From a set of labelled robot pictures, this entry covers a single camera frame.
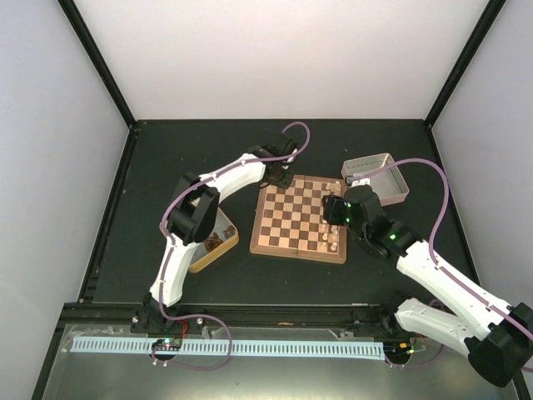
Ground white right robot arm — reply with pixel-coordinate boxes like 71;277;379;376
322;185;532;388

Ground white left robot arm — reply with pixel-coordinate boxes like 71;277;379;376
146;131;311;333

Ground wooden folding chess board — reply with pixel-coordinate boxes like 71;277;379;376
249;175;346;264

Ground dark pieces in tin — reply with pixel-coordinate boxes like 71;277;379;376
203;225;236;253

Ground right controller board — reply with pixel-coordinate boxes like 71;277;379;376
383;337;429;357

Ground controller board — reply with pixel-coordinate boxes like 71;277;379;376
152;338;182;352
383;337;429;357

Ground left controller board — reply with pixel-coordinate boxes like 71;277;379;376
152;338;182;352

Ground pink metal tin tray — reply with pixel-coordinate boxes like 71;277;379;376
341;152;410;206

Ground yellow bear tin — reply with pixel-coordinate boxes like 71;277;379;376
188;207;239;273

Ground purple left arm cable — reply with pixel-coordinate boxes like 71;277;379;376
149;121;311;371

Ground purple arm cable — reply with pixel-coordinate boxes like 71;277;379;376
149;121;311;371
347;157;533;370

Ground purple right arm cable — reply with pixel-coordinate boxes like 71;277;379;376
347;157;533;370

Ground black mounting rail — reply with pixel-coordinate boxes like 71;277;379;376
57;303;406;338

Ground black frame post right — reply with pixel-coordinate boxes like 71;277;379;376
425;0;506;128

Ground black frame post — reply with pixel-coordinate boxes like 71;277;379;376
57;0;136;128
425;0;506;128

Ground black frame post left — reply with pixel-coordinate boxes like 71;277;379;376
57;0;136;128

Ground white slotted cable duct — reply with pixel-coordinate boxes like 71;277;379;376
70;337;386;361

